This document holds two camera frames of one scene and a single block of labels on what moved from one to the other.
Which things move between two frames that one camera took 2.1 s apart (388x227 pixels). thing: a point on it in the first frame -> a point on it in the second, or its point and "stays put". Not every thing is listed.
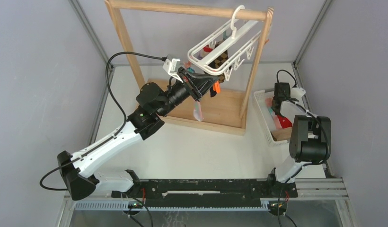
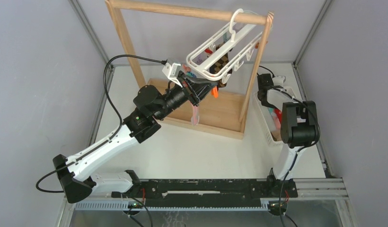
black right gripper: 276,112 -> 267,104
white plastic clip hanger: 224,50 stays put
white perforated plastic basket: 265,117 stays put
